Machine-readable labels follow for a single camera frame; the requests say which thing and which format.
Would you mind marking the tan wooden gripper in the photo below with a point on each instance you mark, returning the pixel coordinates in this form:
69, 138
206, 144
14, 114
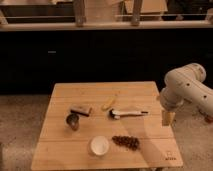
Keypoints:
167, 118

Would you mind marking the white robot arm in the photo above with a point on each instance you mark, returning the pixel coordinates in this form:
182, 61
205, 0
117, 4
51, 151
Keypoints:
185, 84

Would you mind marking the dark grape bunch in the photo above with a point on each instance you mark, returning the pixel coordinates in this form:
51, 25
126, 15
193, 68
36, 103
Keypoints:
129, 142

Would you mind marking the yellow banana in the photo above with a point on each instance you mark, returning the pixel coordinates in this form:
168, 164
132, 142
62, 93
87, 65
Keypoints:
109, 103

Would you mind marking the white bowl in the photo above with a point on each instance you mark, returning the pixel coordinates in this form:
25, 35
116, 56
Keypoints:
99, 145

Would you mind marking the brown wooden block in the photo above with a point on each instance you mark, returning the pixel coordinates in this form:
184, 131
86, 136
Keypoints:
82, 110

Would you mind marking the dark metal cup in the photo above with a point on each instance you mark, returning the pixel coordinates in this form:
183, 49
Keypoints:
73, 121

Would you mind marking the wooden shelf rail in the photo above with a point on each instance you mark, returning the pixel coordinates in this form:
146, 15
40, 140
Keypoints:
107, 26

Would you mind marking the right wooden post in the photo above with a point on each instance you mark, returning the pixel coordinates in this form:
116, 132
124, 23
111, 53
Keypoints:
137, 5

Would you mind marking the wooden post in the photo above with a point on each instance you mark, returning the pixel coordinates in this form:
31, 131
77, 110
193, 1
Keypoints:
137, 5
79, 11

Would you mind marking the left wooden post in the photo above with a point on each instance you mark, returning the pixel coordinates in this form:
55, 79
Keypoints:
79, 11

